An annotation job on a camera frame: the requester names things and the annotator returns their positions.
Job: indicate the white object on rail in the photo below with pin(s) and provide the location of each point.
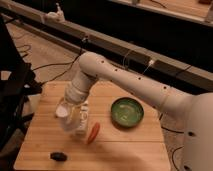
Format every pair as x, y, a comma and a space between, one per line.
58, 15

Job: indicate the white glue bottle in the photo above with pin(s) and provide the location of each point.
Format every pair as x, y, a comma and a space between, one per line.
84, 115

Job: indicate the long grey rail beam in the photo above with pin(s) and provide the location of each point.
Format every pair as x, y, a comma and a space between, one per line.
170, 48

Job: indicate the green bowl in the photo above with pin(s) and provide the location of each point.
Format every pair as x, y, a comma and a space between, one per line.
126, 112

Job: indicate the white ceramic cup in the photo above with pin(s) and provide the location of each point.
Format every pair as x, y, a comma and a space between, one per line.
68, 114

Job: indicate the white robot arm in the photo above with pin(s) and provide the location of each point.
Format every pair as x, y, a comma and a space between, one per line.
195, 110

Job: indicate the orange carrot toy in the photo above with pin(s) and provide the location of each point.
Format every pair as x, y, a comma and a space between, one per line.
94, 132

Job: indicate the black eraser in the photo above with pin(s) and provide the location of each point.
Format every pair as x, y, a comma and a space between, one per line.
58, 156

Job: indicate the black chair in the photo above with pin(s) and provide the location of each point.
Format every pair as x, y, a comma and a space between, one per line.
17, 81

